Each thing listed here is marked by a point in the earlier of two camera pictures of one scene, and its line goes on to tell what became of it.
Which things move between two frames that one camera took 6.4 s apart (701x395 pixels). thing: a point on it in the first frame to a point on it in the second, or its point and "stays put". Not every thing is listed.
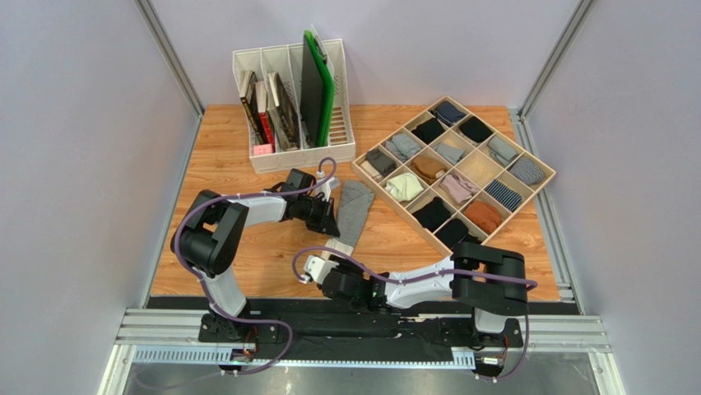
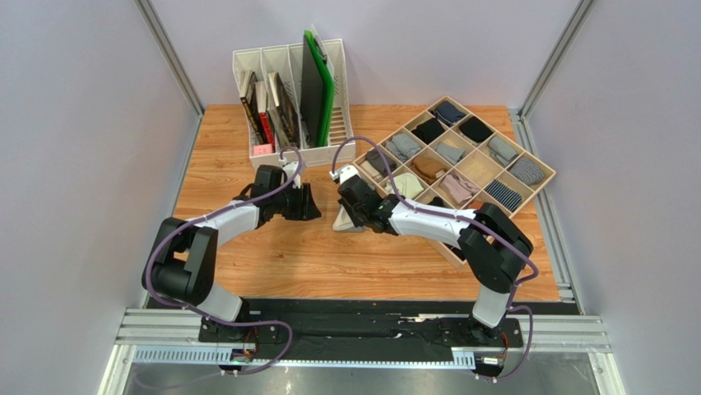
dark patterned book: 283,99 stays put
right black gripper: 331,276 to 350,203
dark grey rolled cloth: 381,161 stays put
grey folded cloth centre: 449,153 stays put
